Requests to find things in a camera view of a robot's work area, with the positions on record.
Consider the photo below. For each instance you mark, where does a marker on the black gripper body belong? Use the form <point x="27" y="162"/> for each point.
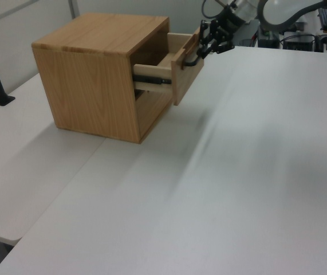
<point x="227" y="23"/>

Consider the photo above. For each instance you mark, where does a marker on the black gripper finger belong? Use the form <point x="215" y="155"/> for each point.
<point x="207" y="31"/>
<point x="220" y="46"/>

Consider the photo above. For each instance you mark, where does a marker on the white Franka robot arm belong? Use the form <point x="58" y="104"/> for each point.
<point x="249" y="10"/>

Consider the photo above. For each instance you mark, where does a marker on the wooden drawer cabinet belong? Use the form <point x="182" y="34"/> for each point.
<point x="88" y="86"/>

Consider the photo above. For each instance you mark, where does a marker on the black electronics box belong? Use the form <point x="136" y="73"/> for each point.
<point x="267" y="38"/>

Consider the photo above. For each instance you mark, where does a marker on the wooden drawer with notch grip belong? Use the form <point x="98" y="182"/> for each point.
<point x="154" y="114"/>

